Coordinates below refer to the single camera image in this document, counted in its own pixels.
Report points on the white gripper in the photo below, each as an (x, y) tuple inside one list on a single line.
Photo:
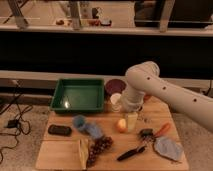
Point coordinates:
[(131, 101)]

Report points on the yellow red apple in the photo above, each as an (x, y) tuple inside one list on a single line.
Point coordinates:
[(121, 126)]

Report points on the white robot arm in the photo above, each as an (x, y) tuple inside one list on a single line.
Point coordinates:
[(144, 79)]

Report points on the small dark metal object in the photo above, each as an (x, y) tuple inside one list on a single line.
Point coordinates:
[(146, 134)]

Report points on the white cup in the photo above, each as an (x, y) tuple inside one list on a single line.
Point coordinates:
[(115, 102)]

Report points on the orange carrot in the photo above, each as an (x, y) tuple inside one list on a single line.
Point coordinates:
[(163, 130)]

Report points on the maroon bowl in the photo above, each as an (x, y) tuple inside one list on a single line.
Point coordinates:
[(114, 86)]

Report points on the bunch of dark grapes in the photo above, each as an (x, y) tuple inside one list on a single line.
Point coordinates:
[(97, 148)]

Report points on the grey blue cloth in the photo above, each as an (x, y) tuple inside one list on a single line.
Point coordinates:
[(168, 148)]

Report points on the green plastic tray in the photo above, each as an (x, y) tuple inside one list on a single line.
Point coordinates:
[(78, 95)]

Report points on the blue cloth toy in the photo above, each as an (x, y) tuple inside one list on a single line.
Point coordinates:
[(91, 128)]

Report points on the black rectangular case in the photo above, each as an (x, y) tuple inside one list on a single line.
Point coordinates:
[(59, 130)]

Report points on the wooden cutting board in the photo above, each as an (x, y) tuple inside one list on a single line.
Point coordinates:
[(59, 155)]

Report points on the black power adapter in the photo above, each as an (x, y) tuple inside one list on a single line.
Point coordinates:
[(13, 123)]

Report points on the black handled knife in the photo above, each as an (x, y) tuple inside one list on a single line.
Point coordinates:
[(131, 153)]

